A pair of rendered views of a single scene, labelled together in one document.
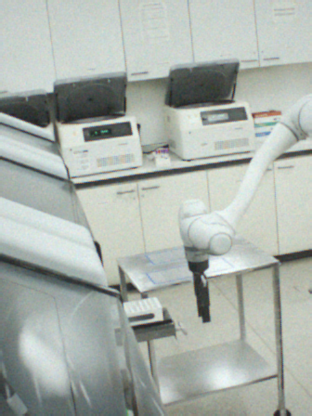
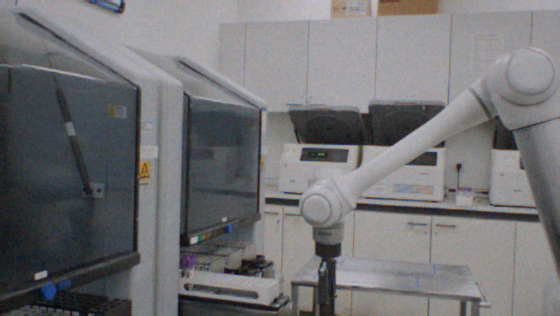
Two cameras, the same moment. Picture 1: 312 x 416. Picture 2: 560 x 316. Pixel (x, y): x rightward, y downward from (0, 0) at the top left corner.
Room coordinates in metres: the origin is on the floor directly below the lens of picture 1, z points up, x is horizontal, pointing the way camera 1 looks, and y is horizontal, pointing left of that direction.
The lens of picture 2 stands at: (0.65, -0.74, 1.28)
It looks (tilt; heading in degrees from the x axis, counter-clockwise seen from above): 2 degrees down; 28
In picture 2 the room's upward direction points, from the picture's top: 2 degrees clockwise
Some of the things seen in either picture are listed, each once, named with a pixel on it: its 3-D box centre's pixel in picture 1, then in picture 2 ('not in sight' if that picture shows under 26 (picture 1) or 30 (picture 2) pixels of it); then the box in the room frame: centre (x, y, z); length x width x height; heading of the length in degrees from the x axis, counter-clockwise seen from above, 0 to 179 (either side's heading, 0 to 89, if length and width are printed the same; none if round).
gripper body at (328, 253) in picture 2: (199, 270); (327, 258); (2.10, -0.13, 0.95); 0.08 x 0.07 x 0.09; 10
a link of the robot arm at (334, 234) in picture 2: (197, 251); (328, 232); (2.10, -0.13, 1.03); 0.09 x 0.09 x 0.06
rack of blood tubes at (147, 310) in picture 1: (119, 318); (226, 288); (2.05, 0.17, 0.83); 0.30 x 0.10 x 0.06; 100
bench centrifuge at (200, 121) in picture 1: (205, 106); (535, 153); (4.80, -0.48, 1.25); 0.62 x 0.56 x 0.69; 9
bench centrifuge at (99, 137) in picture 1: (94, 121); (405, 149); (4.66, 0.36, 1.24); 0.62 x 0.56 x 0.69; 10
